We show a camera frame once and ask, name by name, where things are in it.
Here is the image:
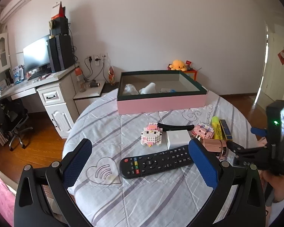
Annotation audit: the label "rose gold metal cup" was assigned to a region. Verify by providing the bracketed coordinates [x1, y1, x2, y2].
[200, 138, 227, 160]

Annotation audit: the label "yellow highlighter pen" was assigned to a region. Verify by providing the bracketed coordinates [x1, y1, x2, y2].
[211, 116, 224, 140]

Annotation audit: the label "pink donut brick figure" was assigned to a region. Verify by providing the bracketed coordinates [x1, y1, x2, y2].
[192, 123, 214, 139]

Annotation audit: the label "white charger block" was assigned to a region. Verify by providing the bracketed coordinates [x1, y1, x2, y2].
[166, 130, 191, 150]

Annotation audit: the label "black hair clip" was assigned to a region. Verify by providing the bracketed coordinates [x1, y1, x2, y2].
[157, 122, 194, 132]

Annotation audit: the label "black tv remote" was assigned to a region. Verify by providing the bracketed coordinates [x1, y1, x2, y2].
[119, 145, 193, 179]

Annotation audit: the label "pink owl brick figure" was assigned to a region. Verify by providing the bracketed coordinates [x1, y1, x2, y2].
[140, 122, 163, 147]

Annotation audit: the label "pink storage box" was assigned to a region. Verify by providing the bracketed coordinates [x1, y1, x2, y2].
[117, 70, 208, 114]

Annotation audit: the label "person's hand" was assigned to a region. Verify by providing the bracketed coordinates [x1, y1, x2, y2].
[261, 171, 284, 202]

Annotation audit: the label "clear heart acrylic coaster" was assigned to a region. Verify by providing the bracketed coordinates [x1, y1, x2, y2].
[86, 157, 122, 185]

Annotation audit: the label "pink bedding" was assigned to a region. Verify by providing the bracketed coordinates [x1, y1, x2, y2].
[0, 178, 15, 226]

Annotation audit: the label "striped white table cloth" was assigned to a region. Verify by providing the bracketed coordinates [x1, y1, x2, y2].
[62, 90, 257, 226]

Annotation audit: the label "white bedside cabinet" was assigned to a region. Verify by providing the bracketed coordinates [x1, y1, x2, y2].
[73, 80, 105, 114]

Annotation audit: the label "black office chair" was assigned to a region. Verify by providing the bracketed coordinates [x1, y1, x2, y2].
[0, 99, 34, 151]

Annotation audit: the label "white desk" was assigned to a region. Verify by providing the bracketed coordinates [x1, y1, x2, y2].
[0, 66, 79, 139]

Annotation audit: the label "red cartoon box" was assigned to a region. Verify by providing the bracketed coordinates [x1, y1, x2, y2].
[181, 69, 198, 81]

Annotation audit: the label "orange cap bottle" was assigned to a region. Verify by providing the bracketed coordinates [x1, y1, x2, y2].
[75, 67, 86, 92]

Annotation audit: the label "black keyboard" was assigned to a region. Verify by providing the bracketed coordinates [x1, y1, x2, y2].
[27, 71, 51, 80]

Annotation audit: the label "orange octopus plush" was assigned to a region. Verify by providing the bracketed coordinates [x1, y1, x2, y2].
[169, 59, 187, 72]

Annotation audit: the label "orange snack bag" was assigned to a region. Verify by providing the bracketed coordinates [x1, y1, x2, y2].
[108, 66, 115, 86]

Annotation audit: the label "black pc tower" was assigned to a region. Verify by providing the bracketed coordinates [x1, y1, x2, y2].
[47, 35, 75, 72]

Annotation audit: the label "computer monitor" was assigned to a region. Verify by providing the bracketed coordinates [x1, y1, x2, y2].
[23, 35, 50, 72]

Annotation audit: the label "black box on tower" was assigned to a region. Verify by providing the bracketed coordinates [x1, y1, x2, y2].
[49, 17, 69, 36]

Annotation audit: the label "red white paper bag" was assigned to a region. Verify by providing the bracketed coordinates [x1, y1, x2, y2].
[51, 2, 65, 21]

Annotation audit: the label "wall power outlets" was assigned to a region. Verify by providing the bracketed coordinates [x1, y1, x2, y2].
[87, 53, 109, 67]

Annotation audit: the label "white wall air conditioner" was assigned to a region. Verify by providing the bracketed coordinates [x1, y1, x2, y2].
[0, 0, 30, 24]

